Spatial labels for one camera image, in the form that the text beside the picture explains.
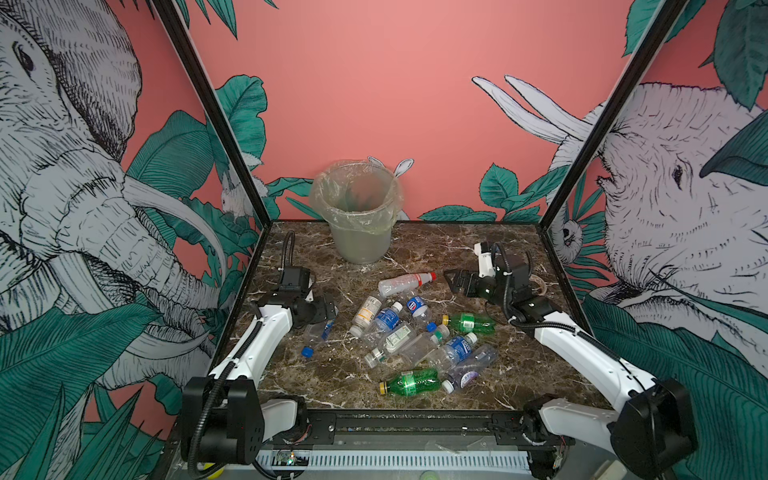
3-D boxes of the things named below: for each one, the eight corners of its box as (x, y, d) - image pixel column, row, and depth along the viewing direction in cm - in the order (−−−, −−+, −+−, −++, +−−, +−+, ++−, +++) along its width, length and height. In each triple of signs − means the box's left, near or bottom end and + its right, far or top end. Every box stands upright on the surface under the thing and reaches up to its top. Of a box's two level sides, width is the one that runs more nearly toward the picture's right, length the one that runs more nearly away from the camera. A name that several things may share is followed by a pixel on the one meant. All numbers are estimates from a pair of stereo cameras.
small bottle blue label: (411, 319, 95) (412, 312, 91) (405, 306, 98) (406, 299, 94) (427, 314, 96) (428, 306, 93) (421, 301, 99) (422, 293, 96)
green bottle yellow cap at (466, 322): (443, 336, 92) (445, 328, 88) (441, 320, 96) (443, 311, 91) (491, 336, 93) (496, 328, 88) (487, 320, 96) (492, 311, 92)
